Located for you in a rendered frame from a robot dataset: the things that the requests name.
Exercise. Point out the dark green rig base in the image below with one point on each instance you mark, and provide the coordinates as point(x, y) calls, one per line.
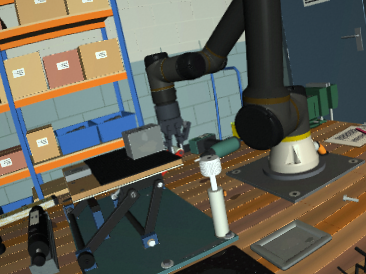
point(180, 223)

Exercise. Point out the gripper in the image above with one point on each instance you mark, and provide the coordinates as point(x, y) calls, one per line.
point(168, 112)

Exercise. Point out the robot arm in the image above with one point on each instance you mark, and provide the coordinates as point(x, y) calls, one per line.
point(266, 50)

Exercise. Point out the green power tool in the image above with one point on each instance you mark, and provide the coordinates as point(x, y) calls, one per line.
point(220, 146)

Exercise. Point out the blue and orange shelf unit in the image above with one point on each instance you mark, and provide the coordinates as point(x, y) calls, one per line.
point(20, 103)

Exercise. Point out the red pen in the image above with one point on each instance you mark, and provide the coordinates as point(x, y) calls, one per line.
point(361, 130)

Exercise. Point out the blue tube hand truck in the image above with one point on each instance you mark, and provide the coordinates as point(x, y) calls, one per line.
point(216, 100)

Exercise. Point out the blue storage bin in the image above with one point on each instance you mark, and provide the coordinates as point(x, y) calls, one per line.
point(78, 140)
point(115, 126)

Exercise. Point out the black cylindrical tool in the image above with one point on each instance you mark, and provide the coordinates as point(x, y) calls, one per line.
point(38, 233)

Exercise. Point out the green bench vise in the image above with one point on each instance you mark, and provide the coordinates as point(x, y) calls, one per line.
point(320, 100)

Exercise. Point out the white knob post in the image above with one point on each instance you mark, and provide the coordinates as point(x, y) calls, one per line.
point(220, 213)

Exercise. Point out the white paper sheet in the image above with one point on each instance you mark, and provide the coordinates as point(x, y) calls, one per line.
point(346, 136)

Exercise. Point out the dark grey mounting plate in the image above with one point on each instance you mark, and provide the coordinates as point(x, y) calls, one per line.
point(300, 185)

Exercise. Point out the dark blue door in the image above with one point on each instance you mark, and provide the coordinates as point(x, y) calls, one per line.
point(320, 60)

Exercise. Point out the black seat mat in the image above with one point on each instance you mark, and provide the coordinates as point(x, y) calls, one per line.
point(126, 166)

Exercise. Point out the pink cardboard box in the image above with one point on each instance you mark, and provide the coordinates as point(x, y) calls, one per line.
point(11, 163)
point(63, 68)

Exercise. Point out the white door sign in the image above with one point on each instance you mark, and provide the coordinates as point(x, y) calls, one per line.
point(316, 2)

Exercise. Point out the white knurled tension knob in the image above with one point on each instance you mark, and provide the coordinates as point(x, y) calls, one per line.
point(210, 166)

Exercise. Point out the tan cardboard box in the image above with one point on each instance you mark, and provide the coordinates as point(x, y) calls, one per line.
point(101, 58)
point(88, 6)
point(40, 11)
point(43, 145)
point(25, 76)

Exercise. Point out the grey tray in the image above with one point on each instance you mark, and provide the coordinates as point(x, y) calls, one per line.
point(291, 244)

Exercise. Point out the wooden seat board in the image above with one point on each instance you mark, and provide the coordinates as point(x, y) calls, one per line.
point(133, 185)

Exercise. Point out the grey test block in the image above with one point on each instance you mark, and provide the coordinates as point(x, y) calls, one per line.
point(145, 141)

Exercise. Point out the grey metal box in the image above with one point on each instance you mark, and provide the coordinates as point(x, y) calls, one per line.
point(76, 173)

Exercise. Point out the silver bolt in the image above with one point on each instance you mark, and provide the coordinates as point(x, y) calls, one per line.
point(350, 199)

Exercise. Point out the brown wooden box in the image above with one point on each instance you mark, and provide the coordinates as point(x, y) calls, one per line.
point(50, 188)

